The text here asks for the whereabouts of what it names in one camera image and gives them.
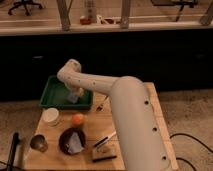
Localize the dark brown bowl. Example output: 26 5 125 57
59 128 86 155

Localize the white handled spatula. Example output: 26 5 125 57
93 131 116 147

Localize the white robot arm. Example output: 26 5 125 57
57 59 172 171

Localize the metal cup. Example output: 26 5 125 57
30 134 48 152

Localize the black office chair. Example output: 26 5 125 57
8 0 43 16

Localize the crumpled white cloth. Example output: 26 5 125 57
67 132 83 154

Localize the green plastic tray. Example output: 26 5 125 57
40 75 93 110

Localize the blue sponge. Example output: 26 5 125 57
67 94 78 104

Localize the white cup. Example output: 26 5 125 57
42 108 60 126

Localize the orange fruit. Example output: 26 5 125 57
71 113 85 127

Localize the black pole stand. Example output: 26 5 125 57
6 132 20 171

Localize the red and white bottle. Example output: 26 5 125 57
79 0 98 26

